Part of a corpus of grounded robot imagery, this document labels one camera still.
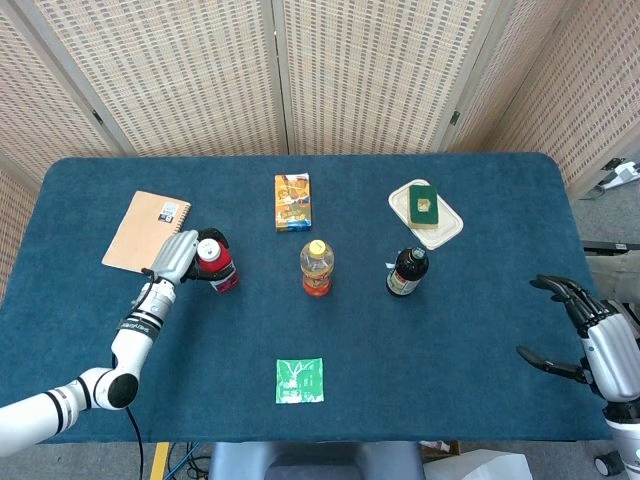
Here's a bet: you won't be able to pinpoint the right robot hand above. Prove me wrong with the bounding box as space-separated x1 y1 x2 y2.
516 273 640 404

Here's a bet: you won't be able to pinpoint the green and yellow sponge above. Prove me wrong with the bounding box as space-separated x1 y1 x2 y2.
408 183 441 229

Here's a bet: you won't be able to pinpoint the white plastic housing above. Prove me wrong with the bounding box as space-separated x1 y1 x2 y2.
422 448 534 480

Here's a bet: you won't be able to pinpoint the woven folding screen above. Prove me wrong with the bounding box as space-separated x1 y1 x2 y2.
0 0 640 301

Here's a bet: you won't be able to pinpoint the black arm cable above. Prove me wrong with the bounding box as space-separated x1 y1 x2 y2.
124 407 146 480

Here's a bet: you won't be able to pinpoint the dark brown black-capped tea bottle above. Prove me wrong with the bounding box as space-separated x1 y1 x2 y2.
385 245 430 299

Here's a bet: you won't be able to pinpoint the white equipment stand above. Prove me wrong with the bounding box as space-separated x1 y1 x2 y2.
597 158 640 190

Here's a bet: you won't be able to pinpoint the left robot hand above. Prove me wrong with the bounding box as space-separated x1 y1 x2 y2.
142 228 231 289

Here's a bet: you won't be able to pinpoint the white plastic tray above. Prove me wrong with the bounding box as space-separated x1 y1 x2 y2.
387 179 464 251

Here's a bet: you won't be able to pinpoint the green tea sachet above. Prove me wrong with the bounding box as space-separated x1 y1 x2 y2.
275 356 325 404

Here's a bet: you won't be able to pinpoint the blue floor cables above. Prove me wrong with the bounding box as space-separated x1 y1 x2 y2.
167 442 204 480

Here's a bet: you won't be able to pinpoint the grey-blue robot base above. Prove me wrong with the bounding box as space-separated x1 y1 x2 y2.
207 440 426 480

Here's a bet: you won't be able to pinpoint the yellow and blue snack box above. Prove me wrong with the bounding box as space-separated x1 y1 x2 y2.
273 172 312 234

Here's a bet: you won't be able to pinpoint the tan spiral notebook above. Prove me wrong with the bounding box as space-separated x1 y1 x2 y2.
101 190 193 275

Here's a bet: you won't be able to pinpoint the black metal bar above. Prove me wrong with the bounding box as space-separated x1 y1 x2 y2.
582 240 640 254

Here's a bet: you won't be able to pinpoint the red NFC juice bottle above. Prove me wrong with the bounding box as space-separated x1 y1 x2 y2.
196 238 240 296

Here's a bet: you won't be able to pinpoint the blue tablecloth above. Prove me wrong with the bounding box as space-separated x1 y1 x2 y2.
0 152 614 445

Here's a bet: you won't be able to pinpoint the yellow-capped iced tea bottle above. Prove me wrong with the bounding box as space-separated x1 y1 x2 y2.
299 239 335 298

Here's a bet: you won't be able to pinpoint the black caster wheel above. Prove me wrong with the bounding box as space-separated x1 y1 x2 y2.
594 451 626 476

